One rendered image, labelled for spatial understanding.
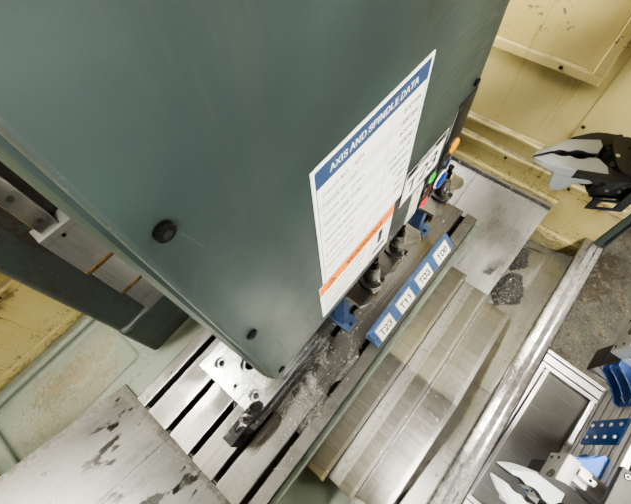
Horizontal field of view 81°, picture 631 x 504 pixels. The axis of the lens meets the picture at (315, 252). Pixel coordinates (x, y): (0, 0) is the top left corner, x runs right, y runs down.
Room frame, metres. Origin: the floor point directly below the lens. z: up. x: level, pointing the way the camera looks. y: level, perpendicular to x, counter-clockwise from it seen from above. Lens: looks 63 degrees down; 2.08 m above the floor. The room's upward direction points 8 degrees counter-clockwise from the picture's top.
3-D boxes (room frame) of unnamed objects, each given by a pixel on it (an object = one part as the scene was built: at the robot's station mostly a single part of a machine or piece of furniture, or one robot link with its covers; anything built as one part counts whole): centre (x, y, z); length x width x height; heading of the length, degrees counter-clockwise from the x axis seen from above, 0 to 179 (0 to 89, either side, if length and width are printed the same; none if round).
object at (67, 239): (0.64, 0.44, 1.16); 0.48 x 0.05 x 0.51; 133
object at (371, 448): (0.16, -0.29, 0.70); 0.90 x 0.30 x 0.16; 133
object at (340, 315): (0.35, -0.06, 1.05); 0.10 x 0.05 x 0.30; 43
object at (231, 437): (0.08, 0.26, 0.97); 0.13 x 0.03 x 0.15; 133
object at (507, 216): (0.76, -0.35, 0.75); 0.89 x 0.70 x 0.26; 43
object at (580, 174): (0.28, -0.42, 1.65); 0.09 x 0.05 x 0.02; 73
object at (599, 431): (-0.08, -0.77, 0.81); 0.09 x 0.01 x 0.18; 130
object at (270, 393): (0.26, 0.20, 0.97); 0.29 x 0.23 x 0.05; 133
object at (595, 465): (-0.13, -0.64, 0.86); 0.09 x 0.09 x 0.09; 40
